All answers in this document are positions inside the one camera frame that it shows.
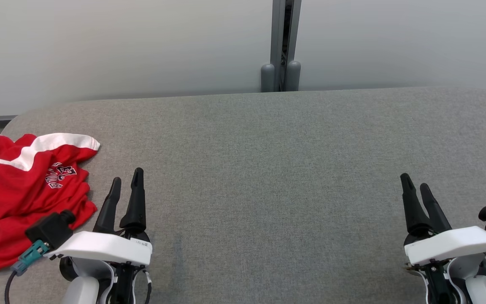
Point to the grey cylindrical post foot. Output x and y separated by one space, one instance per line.
268 78
293 76

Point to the red shorts with white stripe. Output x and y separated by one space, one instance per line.
23 154

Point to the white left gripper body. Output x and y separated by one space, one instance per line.
103 248

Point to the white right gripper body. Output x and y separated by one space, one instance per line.
449 249

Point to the grey fabric upholstered bench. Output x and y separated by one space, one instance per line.
268 190

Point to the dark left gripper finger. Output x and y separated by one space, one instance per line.
136 207
109 211

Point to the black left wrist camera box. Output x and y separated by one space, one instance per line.
51 230

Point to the grey partition post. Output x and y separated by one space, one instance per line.
277 33

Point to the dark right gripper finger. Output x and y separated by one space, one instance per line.
414 211
435 213

